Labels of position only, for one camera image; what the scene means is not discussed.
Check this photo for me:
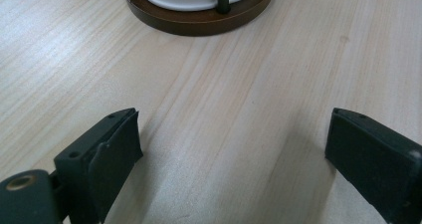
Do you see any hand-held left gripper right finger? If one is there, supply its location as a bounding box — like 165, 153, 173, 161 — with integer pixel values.
324, 107, 422, 224

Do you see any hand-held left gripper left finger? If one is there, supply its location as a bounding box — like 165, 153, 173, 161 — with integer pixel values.
54, 108, 144, 224

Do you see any round wooden cup holder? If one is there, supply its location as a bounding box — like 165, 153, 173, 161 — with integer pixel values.
119, 0, 277, 37

